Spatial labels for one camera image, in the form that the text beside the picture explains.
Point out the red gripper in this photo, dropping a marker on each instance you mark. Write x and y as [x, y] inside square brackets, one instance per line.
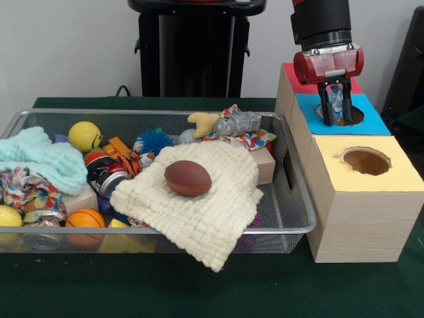
[328, 64]

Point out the crushed clear plastic cup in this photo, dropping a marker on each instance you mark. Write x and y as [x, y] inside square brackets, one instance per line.
[336, 101]

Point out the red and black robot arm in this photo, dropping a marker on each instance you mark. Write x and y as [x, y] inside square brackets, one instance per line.
[321, 23]

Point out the wooden box with three holes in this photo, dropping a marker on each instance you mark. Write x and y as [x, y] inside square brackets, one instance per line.
[364, 225]

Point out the dark green table cloth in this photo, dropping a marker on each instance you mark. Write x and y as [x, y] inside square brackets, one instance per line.
[198, 291]
[412, 122]

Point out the black chair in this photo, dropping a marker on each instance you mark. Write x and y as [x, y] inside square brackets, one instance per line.
[410, 66]

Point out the colourful dotted cloth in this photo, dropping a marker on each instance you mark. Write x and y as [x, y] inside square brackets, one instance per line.
[255, 139]

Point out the yellow plush toy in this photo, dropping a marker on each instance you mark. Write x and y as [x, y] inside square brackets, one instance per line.
[202, 122]

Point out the brown toy football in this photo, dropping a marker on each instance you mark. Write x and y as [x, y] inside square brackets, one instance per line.
[188, 179]

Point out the cream knitted cloth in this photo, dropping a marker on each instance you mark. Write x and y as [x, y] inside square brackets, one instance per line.
[198, 218]

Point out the blue spiky ball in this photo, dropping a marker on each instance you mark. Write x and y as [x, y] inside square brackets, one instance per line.
[155, 139]

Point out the crushed black drink can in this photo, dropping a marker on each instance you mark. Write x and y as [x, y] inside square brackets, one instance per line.
[107, 179]

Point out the yellow foam ball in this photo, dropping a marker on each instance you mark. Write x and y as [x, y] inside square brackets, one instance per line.
[10, 217]
[85, 136]

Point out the orange toy basketball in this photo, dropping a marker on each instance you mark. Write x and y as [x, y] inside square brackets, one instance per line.
[84, 218]

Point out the light blue knitted cloth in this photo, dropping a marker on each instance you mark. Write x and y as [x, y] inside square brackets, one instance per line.
[43, 155]

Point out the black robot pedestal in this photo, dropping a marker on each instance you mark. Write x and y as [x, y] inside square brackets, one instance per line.
[195, 49]

